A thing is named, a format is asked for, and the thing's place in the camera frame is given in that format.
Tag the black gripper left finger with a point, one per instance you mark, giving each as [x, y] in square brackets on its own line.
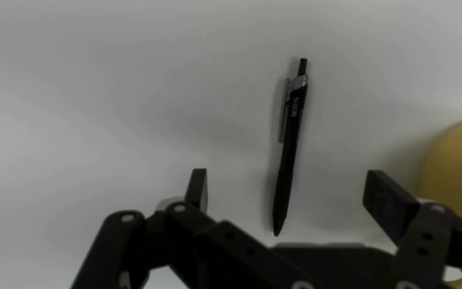
[195, 187]

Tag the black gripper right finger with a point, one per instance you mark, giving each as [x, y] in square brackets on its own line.
[388, 198]

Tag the black click pen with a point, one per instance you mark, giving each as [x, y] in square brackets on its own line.
[289, 150]

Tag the yellow mug with orange print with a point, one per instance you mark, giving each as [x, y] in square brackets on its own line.
[455, 161]

